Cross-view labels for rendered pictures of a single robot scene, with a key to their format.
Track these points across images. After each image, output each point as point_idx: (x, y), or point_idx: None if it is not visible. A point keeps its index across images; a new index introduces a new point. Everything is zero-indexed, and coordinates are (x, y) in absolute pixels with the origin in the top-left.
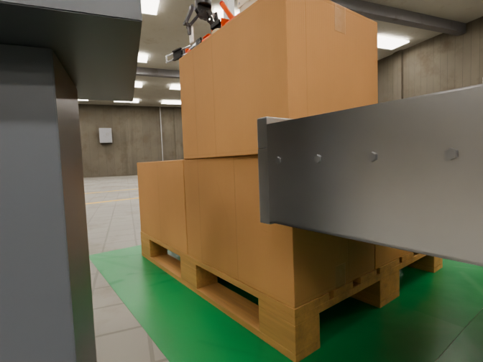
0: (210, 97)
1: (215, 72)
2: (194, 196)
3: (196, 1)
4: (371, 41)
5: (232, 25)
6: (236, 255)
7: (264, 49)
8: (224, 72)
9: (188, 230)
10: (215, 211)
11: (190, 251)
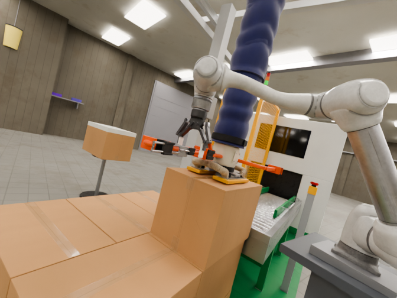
0: (235, 221)
1: (241, 208)
2: (204, 291)
3: (205, 117)
4: None
5: (251, 190)
6: (218, 296)
7: (254, 204)
8: (243, 209)
9: None
10: (215, 285)
11: None
